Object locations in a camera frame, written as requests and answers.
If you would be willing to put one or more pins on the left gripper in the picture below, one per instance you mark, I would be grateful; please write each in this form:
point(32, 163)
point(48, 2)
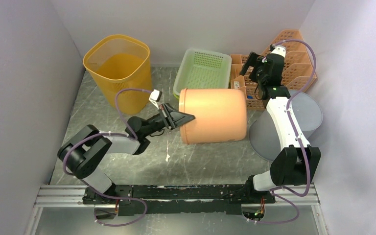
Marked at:
point(173, 118)

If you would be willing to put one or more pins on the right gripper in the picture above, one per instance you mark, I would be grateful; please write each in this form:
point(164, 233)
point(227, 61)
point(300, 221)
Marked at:
point(253, 60)

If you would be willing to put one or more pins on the orange plastic bucket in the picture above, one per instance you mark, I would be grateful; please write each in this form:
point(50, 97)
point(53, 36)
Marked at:
point(220, 115)

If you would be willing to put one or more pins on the large grey plastic bucket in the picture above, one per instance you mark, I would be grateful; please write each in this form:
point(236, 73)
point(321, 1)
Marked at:
point(263, 136)

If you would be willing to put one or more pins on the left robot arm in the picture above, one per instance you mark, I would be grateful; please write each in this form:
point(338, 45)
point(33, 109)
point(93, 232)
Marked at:
point(82, 154)

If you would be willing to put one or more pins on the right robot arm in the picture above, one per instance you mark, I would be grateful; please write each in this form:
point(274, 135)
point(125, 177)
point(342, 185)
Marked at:
point(297, 160)

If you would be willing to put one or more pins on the orange plastic file organizer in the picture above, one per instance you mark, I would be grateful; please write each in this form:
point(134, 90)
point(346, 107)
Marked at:
point(296, 72)

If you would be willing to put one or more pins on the white perforated tray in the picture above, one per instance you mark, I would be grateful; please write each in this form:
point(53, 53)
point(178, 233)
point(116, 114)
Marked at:
point(203, 69)

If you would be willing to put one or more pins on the yellow mesh waste basket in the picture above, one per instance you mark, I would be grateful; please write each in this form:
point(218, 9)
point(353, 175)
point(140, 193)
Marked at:
point(120, 66)

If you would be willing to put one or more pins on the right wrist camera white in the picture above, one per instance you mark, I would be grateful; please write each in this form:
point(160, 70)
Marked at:
point(279, 50)

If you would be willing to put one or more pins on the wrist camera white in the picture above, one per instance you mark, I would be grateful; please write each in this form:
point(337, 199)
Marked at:
point(155, 97)
point(279, 50)

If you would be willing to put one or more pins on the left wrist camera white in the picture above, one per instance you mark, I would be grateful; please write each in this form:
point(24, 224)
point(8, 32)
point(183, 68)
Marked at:
point(155, 97)

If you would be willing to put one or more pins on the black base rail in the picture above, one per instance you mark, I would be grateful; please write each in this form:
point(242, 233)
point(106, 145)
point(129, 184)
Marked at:
point(127, 200)

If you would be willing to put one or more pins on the aluminium frame rail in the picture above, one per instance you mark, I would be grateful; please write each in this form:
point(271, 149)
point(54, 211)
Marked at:
point(70, 196)

